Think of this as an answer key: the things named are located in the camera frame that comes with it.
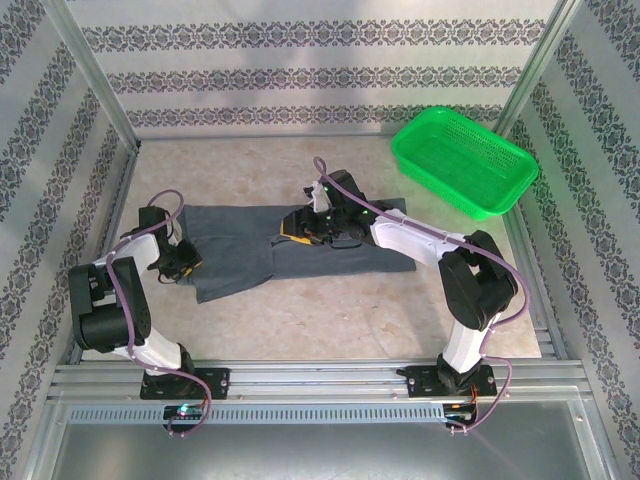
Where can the grey t-shirt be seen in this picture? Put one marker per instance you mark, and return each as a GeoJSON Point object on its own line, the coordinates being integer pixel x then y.
{"type": "Point", "coordinates": [235, 250]}

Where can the green plastic basket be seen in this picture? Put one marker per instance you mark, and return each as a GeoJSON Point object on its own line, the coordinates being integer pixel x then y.
{"type": "Point", "coordinates": [465, 150]}

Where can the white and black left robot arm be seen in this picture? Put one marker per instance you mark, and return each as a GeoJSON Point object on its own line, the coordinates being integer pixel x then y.
{"type": "Point", "coordinates": [107, 320]}

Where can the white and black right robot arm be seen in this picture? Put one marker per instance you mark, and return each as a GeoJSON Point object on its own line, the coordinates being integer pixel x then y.
{"type": "Point", "coordinates": [415, 240]}

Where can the left controller board green light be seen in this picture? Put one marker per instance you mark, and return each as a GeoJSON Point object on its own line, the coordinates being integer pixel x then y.
{"type": "Point", "coordinates": [184, 411]}

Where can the grey metal sheet panel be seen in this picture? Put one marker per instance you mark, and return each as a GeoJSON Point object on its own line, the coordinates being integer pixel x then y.
{"type": "Point", "coordinates": [320, 450]}

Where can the right controller board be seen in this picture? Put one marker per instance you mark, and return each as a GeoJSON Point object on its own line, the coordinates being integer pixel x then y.
{"type": "Point", "coordinates": [460, 412]}

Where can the aluminium side frame rail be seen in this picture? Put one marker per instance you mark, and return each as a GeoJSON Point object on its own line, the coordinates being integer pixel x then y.
{"type": "Point", "coordinates": [530, 260]}
{"type": "Point", "coordinates": [120, 200]}

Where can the aluminium back frame rail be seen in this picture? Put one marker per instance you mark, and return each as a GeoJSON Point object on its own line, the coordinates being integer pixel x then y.
{"type": "Point", "coordinates": [275, 136]}

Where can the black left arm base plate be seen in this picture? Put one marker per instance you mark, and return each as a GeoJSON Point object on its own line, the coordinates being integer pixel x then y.
{"type": "Point", "coordinates": [217, 382]}

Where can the aluminium mounting rail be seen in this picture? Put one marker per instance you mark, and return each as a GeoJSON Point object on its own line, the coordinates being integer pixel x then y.
{"type": "Point", "coordinates": [320, 375]}

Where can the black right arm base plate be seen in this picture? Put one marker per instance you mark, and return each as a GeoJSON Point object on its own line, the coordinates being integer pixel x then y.
{"type": "Point", "coordinates": [420, 382]}

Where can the aluminium corner post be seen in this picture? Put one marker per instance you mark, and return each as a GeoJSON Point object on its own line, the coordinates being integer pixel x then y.
{"type": "Point", "coordinates": [530, 75]}
{"type": "Point", "coordinates": [95, 75]}

